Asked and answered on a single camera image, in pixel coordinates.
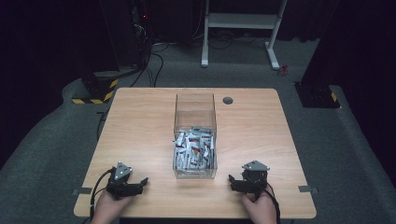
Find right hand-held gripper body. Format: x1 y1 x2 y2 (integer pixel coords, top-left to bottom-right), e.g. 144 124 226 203
234 160 271 198

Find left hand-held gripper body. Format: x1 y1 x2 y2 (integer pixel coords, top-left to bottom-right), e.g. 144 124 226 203
106 161 142 201

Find person's left hand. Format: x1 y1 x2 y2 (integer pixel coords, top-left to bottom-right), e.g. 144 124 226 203
91 189 135 224

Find person's right hand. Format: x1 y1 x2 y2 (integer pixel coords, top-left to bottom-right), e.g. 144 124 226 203
240 186 278 224

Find grey tape strip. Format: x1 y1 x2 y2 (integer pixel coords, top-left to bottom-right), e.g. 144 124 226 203
297 185 319 194
71 187 93 196

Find pile of small white packets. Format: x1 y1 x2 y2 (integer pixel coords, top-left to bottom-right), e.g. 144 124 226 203
173 126 217 171

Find clear plastic box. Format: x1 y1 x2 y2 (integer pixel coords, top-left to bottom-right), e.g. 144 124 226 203
172 92 219 180

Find black yellow striped stand base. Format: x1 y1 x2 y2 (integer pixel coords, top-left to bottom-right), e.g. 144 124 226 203
71 70 120 105

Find dark equipment rack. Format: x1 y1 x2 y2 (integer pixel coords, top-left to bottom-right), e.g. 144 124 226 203
129 0 153 68

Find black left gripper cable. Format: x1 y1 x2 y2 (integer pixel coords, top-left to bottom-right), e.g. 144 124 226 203
89 168 114 220

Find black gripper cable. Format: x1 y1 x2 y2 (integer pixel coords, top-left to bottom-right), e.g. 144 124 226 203
89 168 114 220
264 182 282 224

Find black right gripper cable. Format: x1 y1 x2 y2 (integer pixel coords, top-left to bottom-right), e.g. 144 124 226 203
264 182 282 224

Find black floor cables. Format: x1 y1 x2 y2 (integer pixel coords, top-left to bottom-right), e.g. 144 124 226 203
130 41 171 89

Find white metal stand frame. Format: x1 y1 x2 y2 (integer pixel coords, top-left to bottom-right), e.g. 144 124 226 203
201 0 288 71

